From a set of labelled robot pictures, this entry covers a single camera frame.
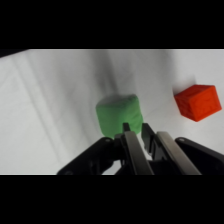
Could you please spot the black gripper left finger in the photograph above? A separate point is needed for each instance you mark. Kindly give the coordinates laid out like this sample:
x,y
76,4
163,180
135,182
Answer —
x,y
133,153

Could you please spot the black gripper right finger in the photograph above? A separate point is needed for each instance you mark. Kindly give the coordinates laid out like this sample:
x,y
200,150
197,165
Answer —
x,y
173,156

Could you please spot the green foam block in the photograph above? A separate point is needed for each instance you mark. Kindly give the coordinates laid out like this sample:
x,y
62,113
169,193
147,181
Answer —
x,y
116,113

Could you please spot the red cube block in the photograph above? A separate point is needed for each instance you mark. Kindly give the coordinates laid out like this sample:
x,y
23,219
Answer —
x,y
198,101

